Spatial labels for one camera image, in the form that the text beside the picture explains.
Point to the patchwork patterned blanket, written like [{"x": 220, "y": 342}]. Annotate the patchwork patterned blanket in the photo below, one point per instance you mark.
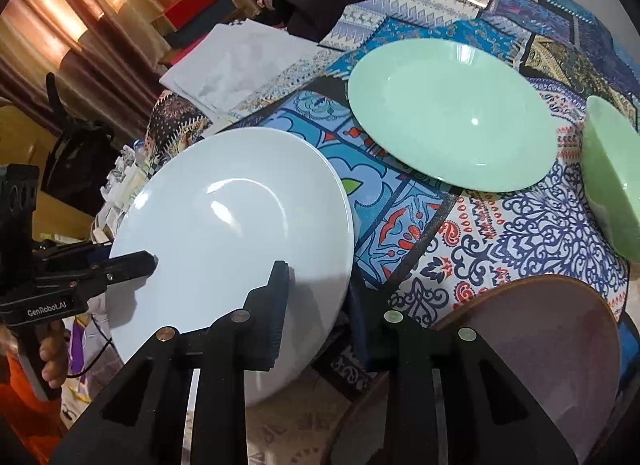
[{"x": 400, "y": 225}]

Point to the brown striped curtain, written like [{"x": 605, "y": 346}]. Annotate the brown striped curtain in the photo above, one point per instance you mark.
[{"x": 100, "y": 20}]

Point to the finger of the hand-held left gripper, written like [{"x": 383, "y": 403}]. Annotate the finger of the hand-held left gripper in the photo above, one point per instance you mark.
[
  {"x": 125, "y": 267},
  {"x": 70, "y": 254}
]

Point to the patterned plastic bag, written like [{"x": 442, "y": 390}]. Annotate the patterned plastic bag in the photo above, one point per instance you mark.
[{"x": 87, "y": 360}]

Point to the red box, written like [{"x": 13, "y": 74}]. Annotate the red box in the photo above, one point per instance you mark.
[{"x": 200, "y": 0}]

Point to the person's left hand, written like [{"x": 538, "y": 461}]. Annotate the person's left hand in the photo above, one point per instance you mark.
[{"x": 54, "y": 355}]

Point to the pile of small white boxes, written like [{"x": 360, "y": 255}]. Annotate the pile of small white boxes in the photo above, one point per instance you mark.
[{"x": 117, "y": 190}]

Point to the pink bowl with brown rim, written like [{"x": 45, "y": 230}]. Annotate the pink bowl with brown rim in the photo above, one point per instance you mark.
[{"x": 540, "y": 335}]

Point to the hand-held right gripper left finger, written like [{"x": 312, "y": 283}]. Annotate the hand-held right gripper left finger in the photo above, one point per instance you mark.
[{"x": 276, "y": 317}]

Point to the white cloth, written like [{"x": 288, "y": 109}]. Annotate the white cloth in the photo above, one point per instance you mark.
[{"x": 235, "y": 65}]

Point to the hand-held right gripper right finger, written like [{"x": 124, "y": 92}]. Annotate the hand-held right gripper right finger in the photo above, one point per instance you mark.
[{"x": 400, "y": 345}]

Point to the green plate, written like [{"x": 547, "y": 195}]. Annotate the green plate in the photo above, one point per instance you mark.
[{"x": 450, "y": 115}]

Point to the person's left forearm orange sleeve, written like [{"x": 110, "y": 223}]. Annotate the person's left forearm orange sleeve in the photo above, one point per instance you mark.
[{"x": 20, "y": 420}]

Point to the green bowl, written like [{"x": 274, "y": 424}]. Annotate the green bowl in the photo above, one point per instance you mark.
[{"x": 615, "y": 180}]

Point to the black bag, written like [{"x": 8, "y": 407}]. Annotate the black bag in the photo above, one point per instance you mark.
[{"x": 80, "y": 155}]

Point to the white plate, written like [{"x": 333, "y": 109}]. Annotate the white plate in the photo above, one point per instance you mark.
[{"x": 225, "y": 225}]

